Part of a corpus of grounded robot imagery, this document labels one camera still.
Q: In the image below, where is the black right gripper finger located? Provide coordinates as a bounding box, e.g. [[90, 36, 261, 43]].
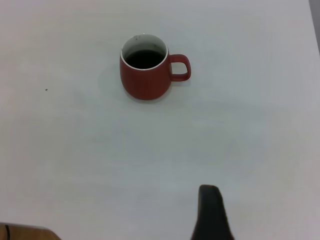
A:
[[190, 184, 236, 240]]

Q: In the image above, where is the red ceramic mug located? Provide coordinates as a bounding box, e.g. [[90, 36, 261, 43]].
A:
[[119, 33, 192, 101]]

